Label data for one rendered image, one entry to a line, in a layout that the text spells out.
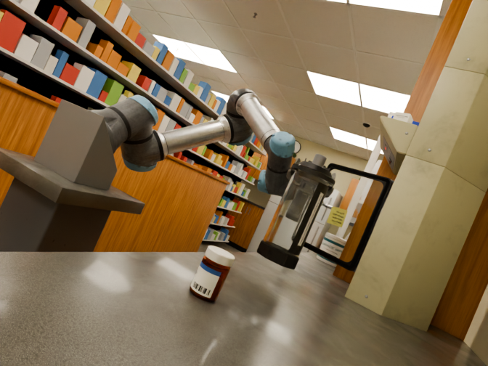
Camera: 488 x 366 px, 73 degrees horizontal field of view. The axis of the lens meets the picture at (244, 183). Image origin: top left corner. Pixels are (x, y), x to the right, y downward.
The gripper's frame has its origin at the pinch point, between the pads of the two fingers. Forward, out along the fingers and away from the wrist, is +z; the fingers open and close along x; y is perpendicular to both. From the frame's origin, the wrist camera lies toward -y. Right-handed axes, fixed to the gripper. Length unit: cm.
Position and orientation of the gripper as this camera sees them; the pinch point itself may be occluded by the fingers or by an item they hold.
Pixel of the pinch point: (309, 182)
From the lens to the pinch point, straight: 80.5
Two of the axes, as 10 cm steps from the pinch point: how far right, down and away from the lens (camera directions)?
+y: 4.2, -9.0, 0.9
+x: 9.0, 4.0, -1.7
